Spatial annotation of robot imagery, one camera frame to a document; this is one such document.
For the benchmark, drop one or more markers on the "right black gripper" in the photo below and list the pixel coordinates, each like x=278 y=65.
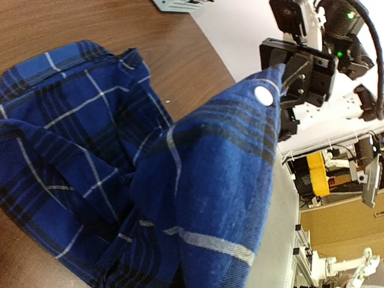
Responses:
x=308 y=78

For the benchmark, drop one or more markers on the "blue plaid long sleeve shirt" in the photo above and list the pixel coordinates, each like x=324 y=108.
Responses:
x=94 y=169

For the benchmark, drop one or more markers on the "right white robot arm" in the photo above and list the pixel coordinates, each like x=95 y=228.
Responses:
x=329 y=37

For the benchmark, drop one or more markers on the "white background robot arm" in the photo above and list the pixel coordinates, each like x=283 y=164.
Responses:
x=328 y=267

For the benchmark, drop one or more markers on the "yellow plastic bin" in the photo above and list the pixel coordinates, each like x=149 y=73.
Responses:
x=318 y=175

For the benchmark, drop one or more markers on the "grey equipment in background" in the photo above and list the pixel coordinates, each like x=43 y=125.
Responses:
x=370 y=178

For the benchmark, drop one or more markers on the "light blue perforated basket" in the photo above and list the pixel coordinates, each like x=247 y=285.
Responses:
x=180 y=6

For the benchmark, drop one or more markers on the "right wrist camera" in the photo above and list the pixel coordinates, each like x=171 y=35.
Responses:
x=300 y=21

